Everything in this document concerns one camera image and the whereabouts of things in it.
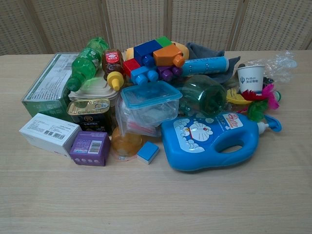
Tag green plastic bottle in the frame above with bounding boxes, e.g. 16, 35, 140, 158
66, 36, 110, 92

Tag blue Doraemon detergent bottle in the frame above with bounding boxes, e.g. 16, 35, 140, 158
160, 112, 282, 173

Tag dark green plastic jar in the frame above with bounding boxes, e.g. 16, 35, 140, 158
179, 74, 229, 118

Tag honey bottle with yellow cap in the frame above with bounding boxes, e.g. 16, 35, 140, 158
101, 49, 126, 92

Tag clear zip bag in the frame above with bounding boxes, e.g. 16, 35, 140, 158
114, 97, 167, 137

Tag clear container with blue lid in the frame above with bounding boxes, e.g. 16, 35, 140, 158
120, 80, 183, 128

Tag blue and white eraser block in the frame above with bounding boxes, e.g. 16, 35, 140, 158
136, 141, 160, 165

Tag multicolour toy block assembly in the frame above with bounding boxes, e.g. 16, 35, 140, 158
122, 36, 185, 85

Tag beige lidded lunch box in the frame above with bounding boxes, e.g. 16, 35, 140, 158
68, 77, 122, 108

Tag gold and black tin can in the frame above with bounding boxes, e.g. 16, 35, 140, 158
67, 97, 116, 136

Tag blue cylindrical tube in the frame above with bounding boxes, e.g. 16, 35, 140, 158
181, 55, 229, 77

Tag purple small box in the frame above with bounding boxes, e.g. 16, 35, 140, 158
69, 131, 111, 167

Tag yellow plastic toy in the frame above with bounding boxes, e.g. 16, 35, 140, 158
225, 89, 253, 106

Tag grey cloth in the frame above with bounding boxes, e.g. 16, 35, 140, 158
185, 41, 241, 84

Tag woven folding screen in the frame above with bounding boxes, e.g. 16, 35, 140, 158
0, 0, 312, 57

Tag white paper cup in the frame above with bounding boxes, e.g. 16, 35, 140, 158
236, 65, 265, 95

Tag colourful feather shuttlecock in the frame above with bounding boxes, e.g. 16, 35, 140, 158
240, 83, 283, 123

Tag white cardboard box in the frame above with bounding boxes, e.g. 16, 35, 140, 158
19, 112, 82, 158

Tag green cardboard box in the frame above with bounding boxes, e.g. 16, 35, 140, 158
21, 53, 81, 122

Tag clear crumpled plastic bag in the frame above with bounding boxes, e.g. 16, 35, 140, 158
243, 50, 298, 84

